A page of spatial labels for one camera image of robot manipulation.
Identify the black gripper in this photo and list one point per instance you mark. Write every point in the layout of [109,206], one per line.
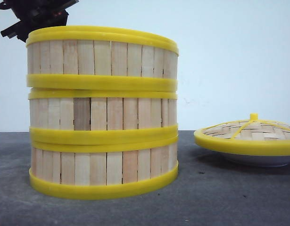
[34,15]

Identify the bamboo steamer basket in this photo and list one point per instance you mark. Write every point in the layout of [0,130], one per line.
[90,61]
[77,118]
[99,176]

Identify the bamboo steamer lid yellow rim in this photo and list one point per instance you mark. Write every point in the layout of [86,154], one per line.
[251,136]

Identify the white plate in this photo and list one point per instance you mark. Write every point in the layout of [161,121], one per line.
[257,160]

